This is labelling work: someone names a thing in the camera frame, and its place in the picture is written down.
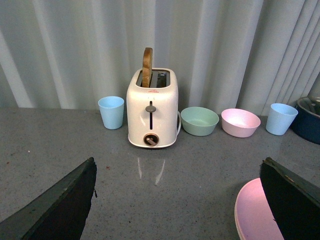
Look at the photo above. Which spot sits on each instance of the glass pot lid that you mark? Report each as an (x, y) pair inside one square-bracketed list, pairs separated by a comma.
[(310, 104)]

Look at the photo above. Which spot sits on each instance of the green bowl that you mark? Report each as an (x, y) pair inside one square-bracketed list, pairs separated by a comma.
[(199, 121)]

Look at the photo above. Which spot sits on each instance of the light blue cup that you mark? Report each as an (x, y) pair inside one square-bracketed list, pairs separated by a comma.
[(112, 111), (280, 118)]

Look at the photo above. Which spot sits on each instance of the pink bowl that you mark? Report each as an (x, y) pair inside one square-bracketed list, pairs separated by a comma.
[(239, 123)]

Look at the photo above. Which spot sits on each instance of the light blue cup left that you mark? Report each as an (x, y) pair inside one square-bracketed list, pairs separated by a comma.
[(112, 111)]

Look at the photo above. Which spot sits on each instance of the dark blue saucepan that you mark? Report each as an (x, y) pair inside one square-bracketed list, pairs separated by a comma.
[(306, 126)]

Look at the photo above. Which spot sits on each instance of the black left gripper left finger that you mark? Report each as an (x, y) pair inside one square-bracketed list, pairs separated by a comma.
[(60, 213)]

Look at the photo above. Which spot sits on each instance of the pink plate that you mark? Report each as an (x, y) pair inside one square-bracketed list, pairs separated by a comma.
[(253, 217)]

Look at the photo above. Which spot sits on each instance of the light blue cup right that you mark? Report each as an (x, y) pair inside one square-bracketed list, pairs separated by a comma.
[(280, 118)]

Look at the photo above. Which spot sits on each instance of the cream two-slot toaster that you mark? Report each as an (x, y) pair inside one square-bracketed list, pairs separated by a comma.
[(152, 112)]

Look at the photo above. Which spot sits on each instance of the grey curtain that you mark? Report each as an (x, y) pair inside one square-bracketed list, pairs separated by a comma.
[(245, 54)]

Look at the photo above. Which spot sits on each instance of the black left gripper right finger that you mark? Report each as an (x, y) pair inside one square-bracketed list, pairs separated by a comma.
[(294, 201)]

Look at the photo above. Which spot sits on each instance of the brown bread slice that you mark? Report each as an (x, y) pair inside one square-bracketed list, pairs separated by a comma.
[(147, 67)]

